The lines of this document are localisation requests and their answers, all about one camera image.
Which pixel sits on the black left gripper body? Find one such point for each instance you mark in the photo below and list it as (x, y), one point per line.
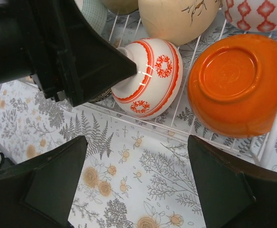
(23, 50)

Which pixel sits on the white wire dish rack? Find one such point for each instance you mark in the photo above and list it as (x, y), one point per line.
(179, 116)

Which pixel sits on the cream bird pattern bowl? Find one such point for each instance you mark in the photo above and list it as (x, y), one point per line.
(177, 21)

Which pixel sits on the floral patterned table mat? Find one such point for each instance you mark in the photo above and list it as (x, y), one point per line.
(137, 174)

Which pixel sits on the white bowl red wreath pattern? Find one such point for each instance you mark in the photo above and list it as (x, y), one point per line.
(149, 92)

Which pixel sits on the pale green check bowl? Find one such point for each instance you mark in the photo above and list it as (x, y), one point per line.
(94, 12)

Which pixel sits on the olive tan bowl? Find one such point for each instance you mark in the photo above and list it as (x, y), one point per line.
(121, 7)

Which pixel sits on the orange plastic bowl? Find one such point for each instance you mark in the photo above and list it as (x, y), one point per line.
(232, 86)

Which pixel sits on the white red diamond pattern bowl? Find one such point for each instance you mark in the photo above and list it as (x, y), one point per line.
(251, 15)

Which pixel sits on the black gold pattern bowl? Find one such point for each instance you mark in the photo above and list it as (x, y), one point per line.
(101, 97)

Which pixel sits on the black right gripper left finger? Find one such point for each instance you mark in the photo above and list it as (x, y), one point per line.
(39, 192)

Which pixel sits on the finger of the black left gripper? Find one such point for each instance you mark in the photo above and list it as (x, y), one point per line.
(87, 64)

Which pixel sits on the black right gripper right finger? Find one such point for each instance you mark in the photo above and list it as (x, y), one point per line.
(233, 193)

